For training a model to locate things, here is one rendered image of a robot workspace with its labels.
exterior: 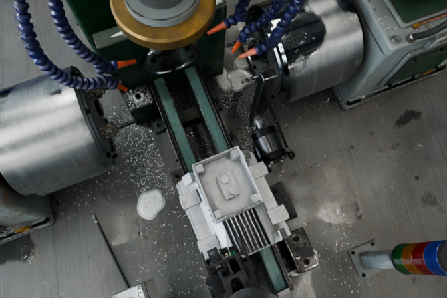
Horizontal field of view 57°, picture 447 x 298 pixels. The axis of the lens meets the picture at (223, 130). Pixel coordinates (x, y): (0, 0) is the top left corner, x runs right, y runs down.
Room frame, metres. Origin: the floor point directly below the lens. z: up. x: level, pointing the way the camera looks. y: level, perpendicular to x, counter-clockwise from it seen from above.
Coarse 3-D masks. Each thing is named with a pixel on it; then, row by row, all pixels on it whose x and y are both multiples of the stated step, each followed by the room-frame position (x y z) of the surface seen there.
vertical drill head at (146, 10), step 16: (112, 0) 0.41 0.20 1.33; (128, 0) 0.39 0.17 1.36; (144, 0) 0.38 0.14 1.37; (160, 0) 0.38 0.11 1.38; (176, 0) 0.39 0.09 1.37; (192, 0) 0.40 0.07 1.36; (208, 0) 0.42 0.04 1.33; (128, 16) 0.38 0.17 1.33; (144, 16) 0.37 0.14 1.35; (160, 16) 0.37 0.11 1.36; (176, 16) 0.37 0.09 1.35; (192, 16) 0.39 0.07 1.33; (208, 16) 0.39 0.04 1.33; (128, 32) 0.35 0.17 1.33; (144, 32) 0.35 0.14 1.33; (160, 32) 0.35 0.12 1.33; (176, 32) 0.35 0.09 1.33; (192, 32) 0.36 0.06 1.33; (160, 48) 0.33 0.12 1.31; (176, 48) 0.34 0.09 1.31; (160, 64) 0.36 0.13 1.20
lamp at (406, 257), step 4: (408, 244) 0.06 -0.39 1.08; (412, 244) 0.06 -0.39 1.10; (416, 244) 0.06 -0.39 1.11; (404, 248) 0.06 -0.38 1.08; (408, 248) 0.05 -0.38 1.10; (412, 248) 0.05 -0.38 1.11; (404, 252) 0.05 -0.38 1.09; (408, 252) 0.05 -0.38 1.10; (404, 256) 0.04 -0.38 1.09; (408, 256) 0.04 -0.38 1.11; (404, 260) 0.03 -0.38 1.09; (408, 260) 0.03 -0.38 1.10; (404, 264) 0.02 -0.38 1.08; (408, 264) 0.02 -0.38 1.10; (412, 264) 0.02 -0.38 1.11; (408, 268) 0.02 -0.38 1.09; (412, 268) 0.02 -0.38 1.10; (412, 272) 0.01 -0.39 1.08; (416, 272) 0.01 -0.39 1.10; (420, 272) 0.01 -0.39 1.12
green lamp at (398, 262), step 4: (404, 244) 0.07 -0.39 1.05; (396, 248) 0.06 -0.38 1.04; (400, 248) 0.06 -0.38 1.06; (396, 252) 0.05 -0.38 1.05; (400, 252) 0.05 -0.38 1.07; (396, 256) 0.04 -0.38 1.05; (400, 256) 0.04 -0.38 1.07; (396, 260) 0.03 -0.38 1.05; (400, 260) 0.03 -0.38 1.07; (396, 264) 0.02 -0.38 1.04; (400, 264) 0.02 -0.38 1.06; (400, 268) 0.02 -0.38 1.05; (404, 268) 0.02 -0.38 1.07; (404, 272) 0.01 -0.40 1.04; (408, 272) 0.01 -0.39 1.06
